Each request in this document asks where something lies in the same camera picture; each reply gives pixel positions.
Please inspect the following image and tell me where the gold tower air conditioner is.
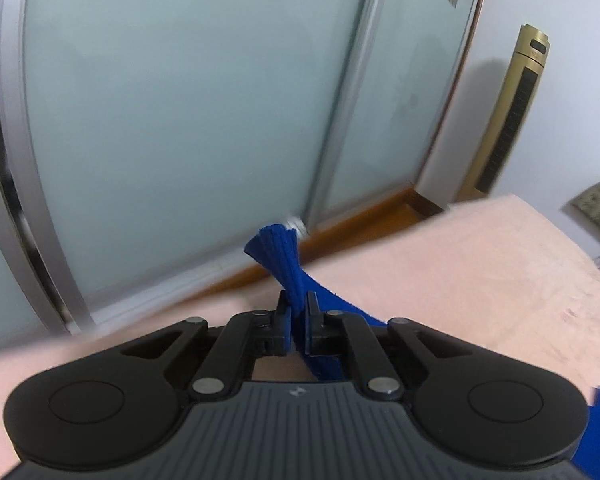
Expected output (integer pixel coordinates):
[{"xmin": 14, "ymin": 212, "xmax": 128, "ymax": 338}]
[{"xmin": 456, "ymin": 24, "xmax": 550, "ymax": 202}]

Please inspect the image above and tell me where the frosted glass sliding door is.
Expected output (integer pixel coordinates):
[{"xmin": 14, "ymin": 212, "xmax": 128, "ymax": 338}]
[{"xmin": 0, "ymin": 0, "xmax": 479, "ymax": 334}]

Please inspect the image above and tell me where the blue knitted garment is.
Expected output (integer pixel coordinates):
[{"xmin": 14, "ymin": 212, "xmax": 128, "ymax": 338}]
[{"xmin": 245, "ymin": 224, "xmax": 600, "ymax": 479}]

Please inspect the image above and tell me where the pink bed sheet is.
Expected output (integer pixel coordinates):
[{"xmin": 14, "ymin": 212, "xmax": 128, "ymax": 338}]
[{"xmin": 0, "ymin": 196, "xmax": 600, "ymax": 477}]

